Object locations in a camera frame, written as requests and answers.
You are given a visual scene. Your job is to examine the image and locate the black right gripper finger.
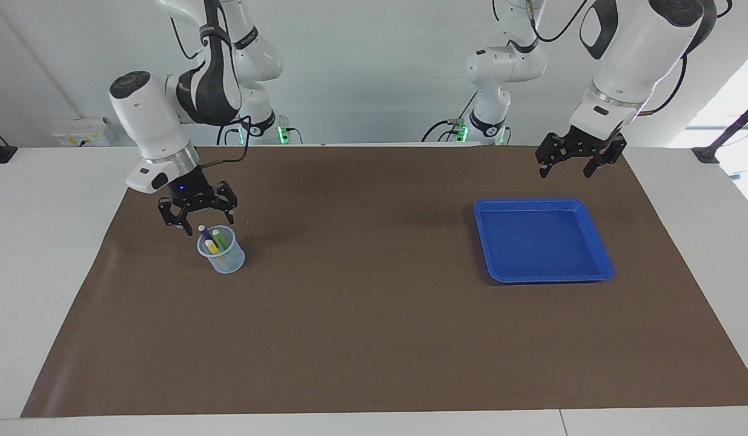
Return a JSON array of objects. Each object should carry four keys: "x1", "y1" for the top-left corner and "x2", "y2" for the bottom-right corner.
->
[
  {"x1": 212, "y1": 181, "x2": 239, "y2": 224},
  {"x1": 158, "y1": 197, "x2": 193, "y2": 237}
]

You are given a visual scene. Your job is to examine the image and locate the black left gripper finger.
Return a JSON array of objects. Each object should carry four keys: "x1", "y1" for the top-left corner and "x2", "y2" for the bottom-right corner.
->
[
  {"x1": 583, "y1": 134, "x2": 627, "y2": 179},
  {"x1": 535, "y1": 133, "x2": 563, "y2": 179}
]

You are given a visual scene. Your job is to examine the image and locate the yellow pen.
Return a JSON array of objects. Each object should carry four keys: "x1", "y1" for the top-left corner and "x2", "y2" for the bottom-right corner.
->
[{"x1": 205, "y1": 239, "x2": 229, "y2": 267}]

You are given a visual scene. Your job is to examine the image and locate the translucent plastic cup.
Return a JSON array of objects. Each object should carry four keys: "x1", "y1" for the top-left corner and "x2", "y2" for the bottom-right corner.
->
[{"x1": 196, "y1": 225, "x2": 246, "y2": 274}]

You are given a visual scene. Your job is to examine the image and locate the blue plastic tray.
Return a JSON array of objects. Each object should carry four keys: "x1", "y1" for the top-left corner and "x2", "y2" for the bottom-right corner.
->
[{"x1": 473, "y1": 198, "x2": 615, "y2": 284}]

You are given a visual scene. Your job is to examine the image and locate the black stand with pole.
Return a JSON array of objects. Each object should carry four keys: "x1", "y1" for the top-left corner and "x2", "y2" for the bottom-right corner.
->
[{"x1": 692, "y1": 99, "x2": 748, "y2": 163}]

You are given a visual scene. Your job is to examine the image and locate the brown table mat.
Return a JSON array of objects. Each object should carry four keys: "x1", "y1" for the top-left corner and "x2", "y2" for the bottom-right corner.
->
[{"x1": 21, "y1": 145, "x2": 748, "y2": 418}]

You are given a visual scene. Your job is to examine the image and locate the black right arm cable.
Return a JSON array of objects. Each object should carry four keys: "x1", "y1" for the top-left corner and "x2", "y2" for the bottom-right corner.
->
[{"x1": 198, "y1": 115, "x2": 253, "y2": 169}]

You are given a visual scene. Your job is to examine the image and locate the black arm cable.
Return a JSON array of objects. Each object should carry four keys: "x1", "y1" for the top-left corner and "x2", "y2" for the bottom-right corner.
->
[
  {"x1": 198, "y1": 115, "x2": 253, "y2": 169},
  {"x1": 528, "y1": 0, "x2": 689, "y2": 117}
]

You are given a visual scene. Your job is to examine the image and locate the black base cable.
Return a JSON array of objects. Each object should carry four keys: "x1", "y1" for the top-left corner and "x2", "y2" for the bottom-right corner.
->
[
  {"x1": 216, "y1": 117, "x2": 241, "y2": 146},
  {"x1": 421, "y1": 91, "x2": 478, "y2": 143}
]

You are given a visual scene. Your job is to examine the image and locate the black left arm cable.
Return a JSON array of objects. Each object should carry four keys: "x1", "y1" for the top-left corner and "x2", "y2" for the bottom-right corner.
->
[{"x1": 528, "y1": 0, "x2": 689, "y2": 117}]

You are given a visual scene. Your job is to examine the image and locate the white wall socket box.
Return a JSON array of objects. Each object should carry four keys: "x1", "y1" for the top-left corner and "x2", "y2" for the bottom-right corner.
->
[{"x1": 51, "y1": 117, "x2": 111, "y2": 147}]

